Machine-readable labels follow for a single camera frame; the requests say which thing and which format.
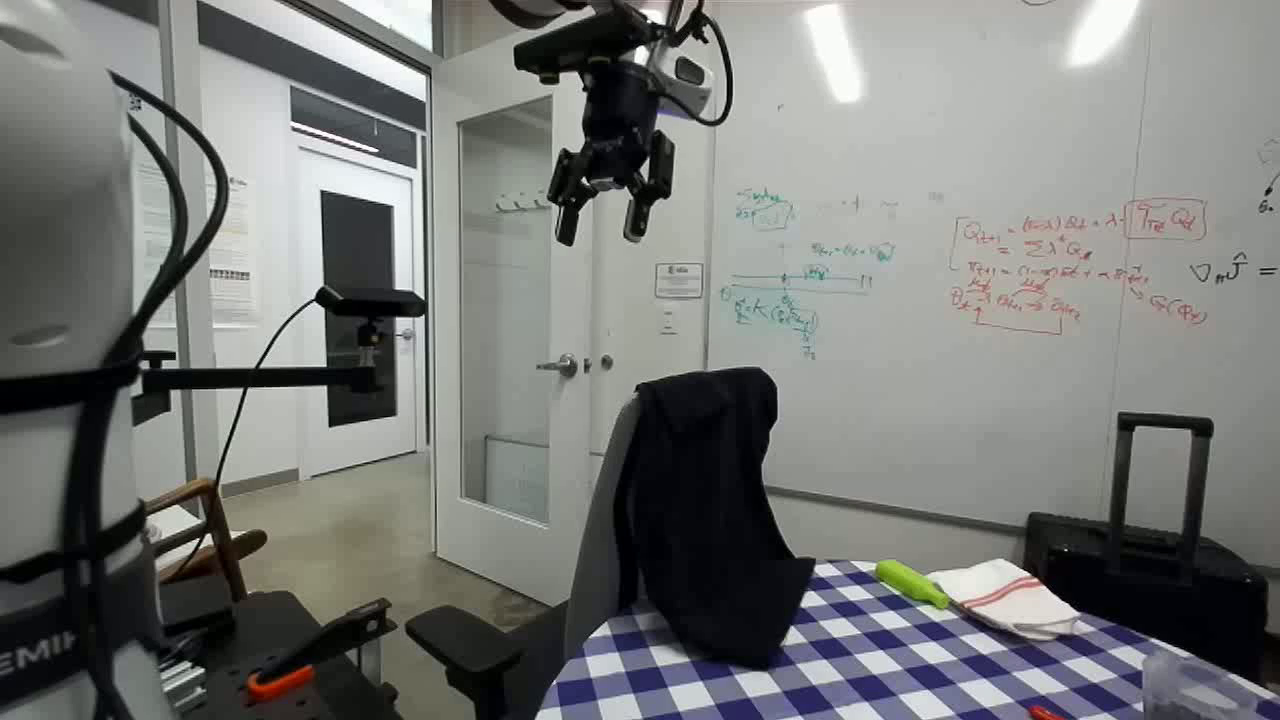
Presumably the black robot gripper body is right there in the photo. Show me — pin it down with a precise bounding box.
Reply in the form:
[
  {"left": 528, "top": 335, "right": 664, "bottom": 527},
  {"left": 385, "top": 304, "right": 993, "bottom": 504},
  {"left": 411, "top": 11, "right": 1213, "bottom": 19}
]
[{"left": 581, "top": 61, "right": 659, "bottom": 187}]

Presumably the black Mila t-shirt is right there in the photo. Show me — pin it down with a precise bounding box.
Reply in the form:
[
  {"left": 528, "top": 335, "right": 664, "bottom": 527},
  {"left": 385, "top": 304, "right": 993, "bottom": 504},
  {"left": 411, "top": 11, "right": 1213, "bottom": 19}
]
[{"left": 612, "top": 369, "right": 815, "bottom": 670}]

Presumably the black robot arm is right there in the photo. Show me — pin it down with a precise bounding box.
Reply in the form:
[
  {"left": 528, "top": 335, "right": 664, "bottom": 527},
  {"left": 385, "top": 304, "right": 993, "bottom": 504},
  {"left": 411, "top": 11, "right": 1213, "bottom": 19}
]
[{"left": 486, "top": 0, "right": 736, "bottom": 249}]

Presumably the white glass door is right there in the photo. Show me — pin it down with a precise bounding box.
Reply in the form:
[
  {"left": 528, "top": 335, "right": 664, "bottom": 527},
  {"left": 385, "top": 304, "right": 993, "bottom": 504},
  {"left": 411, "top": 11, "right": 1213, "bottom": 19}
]
[{"left": 433, "top": 91, "right": 590, "bottom": 606}]

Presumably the grey office chair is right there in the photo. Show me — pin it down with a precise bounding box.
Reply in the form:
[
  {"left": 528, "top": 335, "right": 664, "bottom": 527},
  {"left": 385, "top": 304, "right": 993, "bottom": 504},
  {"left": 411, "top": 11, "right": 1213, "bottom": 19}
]
[{"left": 402, "top": 399, "right": 641, "bottom": 720}]

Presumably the green plastic object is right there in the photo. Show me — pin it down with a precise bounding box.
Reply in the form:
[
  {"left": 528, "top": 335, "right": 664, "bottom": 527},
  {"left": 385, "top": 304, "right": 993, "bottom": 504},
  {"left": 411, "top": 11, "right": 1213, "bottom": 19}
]
[{"left": 874, "top": 562, "right": 952, "bottom": 607}]

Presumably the wooden chair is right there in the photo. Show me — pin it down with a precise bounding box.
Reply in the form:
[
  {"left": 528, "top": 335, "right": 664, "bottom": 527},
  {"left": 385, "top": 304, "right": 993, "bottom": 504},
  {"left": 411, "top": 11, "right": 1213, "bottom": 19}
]
[{"left": 142, "top": 480, "right": 268, "bottom": 599}]

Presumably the blue white checkered tablecloth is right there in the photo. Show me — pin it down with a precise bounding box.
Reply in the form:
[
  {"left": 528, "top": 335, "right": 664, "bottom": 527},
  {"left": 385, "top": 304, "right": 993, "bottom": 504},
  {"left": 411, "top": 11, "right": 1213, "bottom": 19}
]
[{"left": 537, "top": 562, "right": 1155, "bottom": 720}]

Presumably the white red striped towel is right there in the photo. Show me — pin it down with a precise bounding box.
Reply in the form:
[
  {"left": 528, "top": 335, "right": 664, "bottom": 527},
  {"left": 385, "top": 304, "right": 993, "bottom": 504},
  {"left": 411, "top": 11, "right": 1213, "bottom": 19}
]
[{"left": 930, "top": 562, "right": 1081, "bottom": 641}]

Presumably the black orange clamp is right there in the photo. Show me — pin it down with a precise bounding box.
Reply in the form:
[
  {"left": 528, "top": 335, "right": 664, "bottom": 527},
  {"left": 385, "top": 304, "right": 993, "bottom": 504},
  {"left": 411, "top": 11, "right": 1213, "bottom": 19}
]
[{"left": 244, "top": 599, "right": 394, "bottom": 706}]

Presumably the red marker pen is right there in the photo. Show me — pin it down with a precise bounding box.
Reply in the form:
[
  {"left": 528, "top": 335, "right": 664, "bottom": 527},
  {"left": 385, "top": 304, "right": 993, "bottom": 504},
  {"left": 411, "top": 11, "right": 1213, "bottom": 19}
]
[{"left": 1024, "top": 706, "right": 1067, "bottom": 720}]

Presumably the black rolling suitcase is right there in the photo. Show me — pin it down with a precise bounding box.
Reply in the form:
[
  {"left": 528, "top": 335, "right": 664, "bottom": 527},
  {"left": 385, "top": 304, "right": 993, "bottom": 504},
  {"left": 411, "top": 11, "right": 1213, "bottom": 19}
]
[{"left": 1024, "top": 412, "right": 1267, "bottom": 682}]

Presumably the clear plastic cup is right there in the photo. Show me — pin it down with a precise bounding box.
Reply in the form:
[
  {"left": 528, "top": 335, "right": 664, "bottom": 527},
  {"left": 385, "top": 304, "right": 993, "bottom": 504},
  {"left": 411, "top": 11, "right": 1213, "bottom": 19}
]
[{"left": 1144, "top": 649, "right": 1256, "bottom": 720}]

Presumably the black camera on stand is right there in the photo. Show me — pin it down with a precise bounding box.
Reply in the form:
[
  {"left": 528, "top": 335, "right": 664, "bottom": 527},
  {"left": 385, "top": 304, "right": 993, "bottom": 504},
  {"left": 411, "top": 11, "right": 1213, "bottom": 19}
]
[{"left": 130, "top": 285, "right": 427, "bottom": 425}]

